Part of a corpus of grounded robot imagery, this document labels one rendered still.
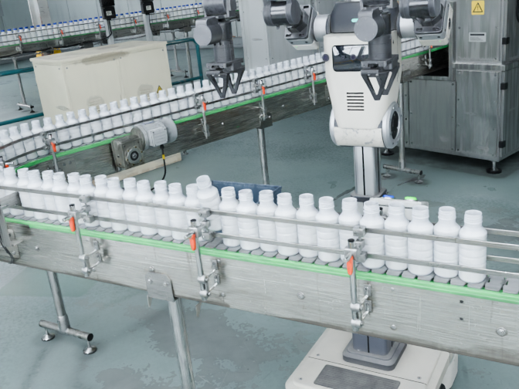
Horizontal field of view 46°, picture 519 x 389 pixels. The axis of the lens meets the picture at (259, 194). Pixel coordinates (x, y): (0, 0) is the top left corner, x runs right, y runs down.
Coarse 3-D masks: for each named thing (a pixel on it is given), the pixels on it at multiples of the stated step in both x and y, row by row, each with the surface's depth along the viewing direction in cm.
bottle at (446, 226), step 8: (440, 208) 143; (448, 208) 143; (440, 216) 141; (448, 216) 140; (440, 224) 142; (448, 224) 141; (456, 224) 142; (440, 232) 141; (448, 232) 140; (456, 232) 141; (440, 248) 142; (448, 248) 142; (456, 248) 142; (440, 256) 143; (448, 256) 142; (456, 256) 143; (456, 264) 144; (440, 272) 145; (448, 272) 144; (456, 272) 144
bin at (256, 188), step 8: (216, 184) 248; (224, 184) 246; (232, 184) 244; (240, 184) 242; (248, 184) 240; (256, 184) 238; (264, 184) 236; (256, 192) 239; (280, 192) 234; (256, 200) 241; (200, 304) 202
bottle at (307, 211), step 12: (300, 204) 159; (312, 204) 158; (300, 216) 158; (312, 216) 158; (300, 228) 160; (312, 228) 159; (300, 240) 161; (312, 240) 160; (300, 252) 163; (312, 252) 161
